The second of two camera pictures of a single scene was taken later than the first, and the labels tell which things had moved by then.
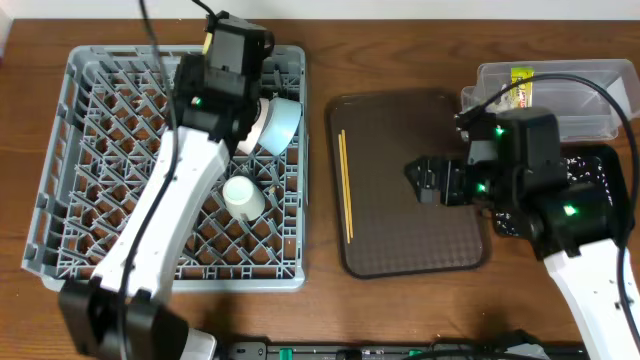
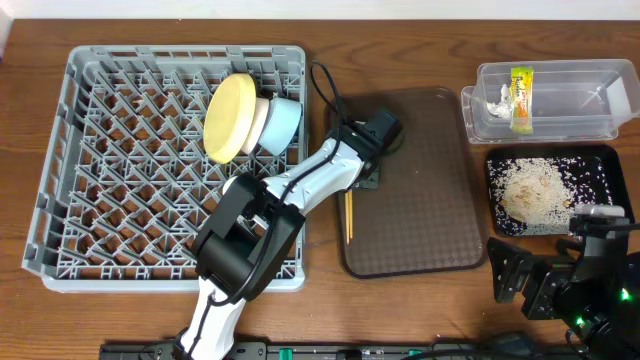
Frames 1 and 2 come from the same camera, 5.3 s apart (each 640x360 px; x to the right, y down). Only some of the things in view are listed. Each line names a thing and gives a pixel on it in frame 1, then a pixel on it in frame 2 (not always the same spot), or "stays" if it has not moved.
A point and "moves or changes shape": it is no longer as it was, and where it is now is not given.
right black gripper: x=439 y=180 → x=535 y=288
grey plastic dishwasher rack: x=115 y=106 stays
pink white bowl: x=246 y=146 stays
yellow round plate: x=207 y=42 moves or changes shape
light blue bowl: x=281 y=124 stays
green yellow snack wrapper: x=522 y=95 stays
